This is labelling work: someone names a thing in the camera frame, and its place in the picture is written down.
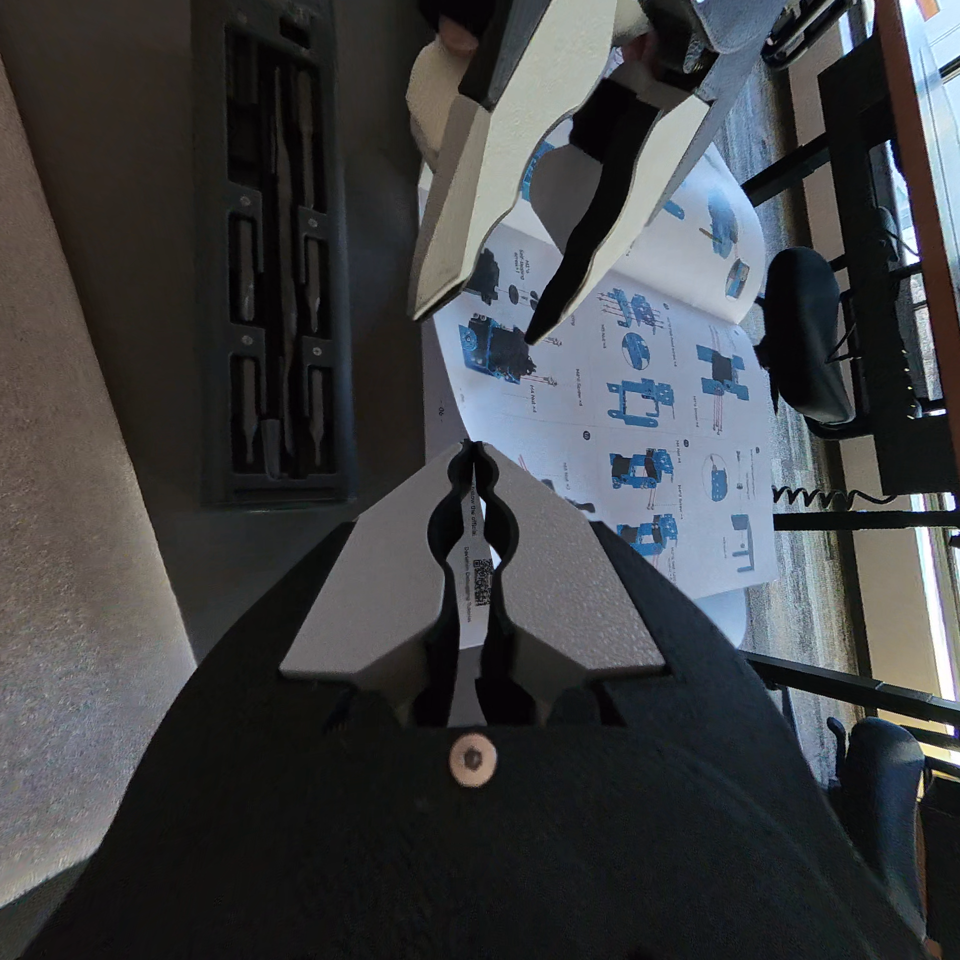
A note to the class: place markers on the set of screwdriver bits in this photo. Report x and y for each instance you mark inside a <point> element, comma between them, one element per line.
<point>315,300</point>

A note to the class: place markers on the black screwdriver kit case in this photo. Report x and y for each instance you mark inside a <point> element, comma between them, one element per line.
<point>214,300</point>

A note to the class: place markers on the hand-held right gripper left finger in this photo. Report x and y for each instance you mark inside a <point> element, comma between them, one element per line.
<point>360,600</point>

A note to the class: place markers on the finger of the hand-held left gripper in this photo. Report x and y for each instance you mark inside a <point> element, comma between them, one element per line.
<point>487,187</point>
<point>660,165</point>

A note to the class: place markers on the person's left hand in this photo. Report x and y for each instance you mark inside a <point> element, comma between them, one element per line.
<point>459,39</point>

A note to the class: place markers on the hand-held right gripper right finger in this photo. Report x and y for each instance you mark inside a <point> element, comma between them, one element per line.
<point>577,600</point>

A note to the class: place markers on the illustrated assembly instruction manual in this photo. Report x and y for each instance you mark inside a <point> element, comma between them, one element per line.
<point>660,360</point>

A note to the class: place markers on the black office chair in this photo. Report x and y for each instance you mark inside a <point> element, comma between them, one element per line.
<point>806,337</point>

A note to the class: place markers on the black desk frame bar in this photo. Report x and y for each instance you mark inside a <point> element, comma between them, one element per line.
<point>847,686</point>

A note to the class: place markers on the blue office chair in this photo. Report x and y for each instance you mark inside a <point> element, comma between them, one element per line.
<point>885,810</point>

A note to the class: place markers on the wooden-edged table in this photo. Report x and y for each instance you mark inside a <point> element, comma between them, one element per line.
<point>911,150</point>

